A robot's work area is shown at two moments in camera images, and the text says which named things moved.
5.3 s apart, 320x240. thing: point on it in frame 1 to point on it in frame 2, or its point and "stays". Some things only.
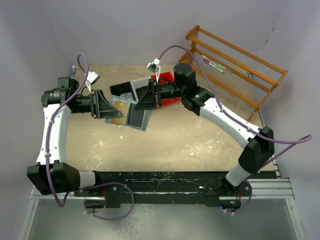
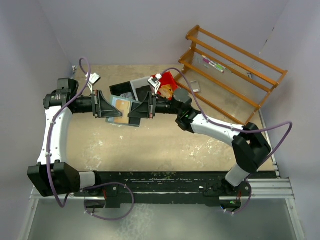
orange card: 122,106 stays
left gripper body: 95,105 stays
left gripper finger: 110,112 stays
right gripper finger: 145,104 to 136,113
